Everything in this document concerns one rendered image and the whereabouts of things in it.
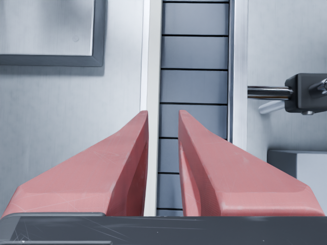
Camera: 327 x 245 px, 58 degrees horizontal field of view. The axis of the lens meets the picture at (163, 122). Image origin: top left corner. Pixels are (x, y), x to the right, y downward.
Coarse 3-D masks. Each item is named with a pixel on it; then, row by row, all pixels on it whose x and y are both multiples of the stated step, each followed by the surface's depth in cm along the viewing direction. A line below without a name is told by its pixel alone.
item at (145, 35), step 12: (144, 0) 34; (144, 12) 34; (144, 24) 33; (228, 24) 33; (144, 36) 33; (228, 36) 33; (144, 48) 33; (228, 48) 33; (144, 60) 33; (228, 60) 33; (144, 72) 33; (228, 72) 33; (144, 84) 33; (228, 84) 33; (144, 96) 33; (228, 96) 33; (144, 108) 33; (228, 108) 32; (228, 120) 32; (228, 132) 32
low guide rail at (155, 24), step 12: (156, 0) 30; (156, 12) 30; (156, 24) 30; (156, 36) 29; (156, 48) 29; (156, 60) 29; (156, 72) 29; (156, 84) 29; (156, 96) 29; (156, 108) 29; (156, 120) 29; (156, 132) 29; (156, 144) 29; (156, 156) 29; (156, 168) 29; (156, 180) 29; (156, 192) 30; (156, 204) 30
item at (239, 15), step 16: (240, 0) 25; (240, 16) 24; (240, 32) 24; (240, 48) 24; (240, 64) 24; (240, 80) 24; (240, 96) 24; (240, 112) 24; (240, 128) 24; (240, 144) 24
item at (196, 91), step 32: (192, 0) 33; (224, 0) 33; (192, 32) 33; (224, 32) 33; (192, 64) 33; (224, 64) 33; (160, 96) 33; (192, 96) 32; (224, 96) 32; (160, 128) 32; (224, 128) 32; (160, 160) 32; (160, 192) 32
